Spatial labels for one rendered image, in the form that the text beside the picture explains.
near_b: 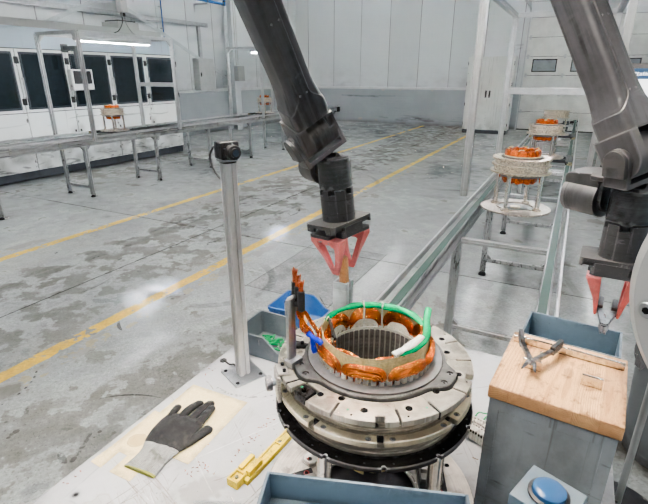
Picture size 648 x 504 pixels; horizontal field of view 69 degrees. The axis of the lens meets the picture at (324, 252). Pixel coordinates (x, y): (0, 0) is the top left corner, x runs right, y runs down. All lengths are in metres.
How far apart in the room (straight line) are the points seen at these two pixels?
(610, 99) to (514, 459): 0.58
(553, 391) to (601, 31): 0.53
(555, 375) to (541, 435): 0.10
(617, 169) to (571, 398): 0.35
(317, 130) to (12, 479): 2.04
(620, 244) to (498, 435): 0.36
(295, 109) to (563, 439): 0.65
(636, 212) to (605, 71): 0.20
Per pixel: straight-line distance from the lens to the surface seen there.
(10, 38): 8.58
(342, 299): 0.85
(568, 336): 1.10
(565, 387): 0.87
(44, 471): 2.43
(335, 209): 0.78
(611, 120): 0.77
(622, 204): 0.79
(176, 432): 1.15
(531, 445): 0.88
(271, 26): 0.66
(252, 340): 1.36
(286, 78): 0.69
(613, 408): 0.86
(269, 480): 0.66
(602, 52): 0.78
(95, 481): 1.13
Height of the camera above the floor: 1.53
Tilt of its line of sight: 21 degrees down
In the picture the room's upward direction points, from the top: straight up
